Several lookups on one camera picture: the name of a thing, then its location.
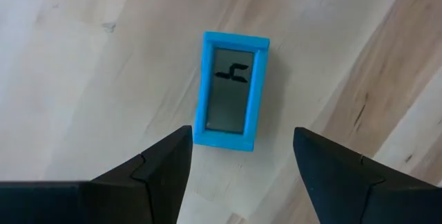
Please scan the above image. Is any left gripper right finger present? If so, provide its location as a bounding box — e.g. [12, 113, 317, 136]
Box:
[293, 127, 442, 224]

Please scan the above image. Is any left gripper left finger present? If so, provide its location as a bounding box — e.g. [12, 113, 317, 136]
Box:
[0, 125, 193, 224]

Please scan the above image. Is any light blue digital clock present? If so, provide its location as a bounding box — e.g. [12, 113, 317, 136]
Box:
[192, 30, 271, 153]

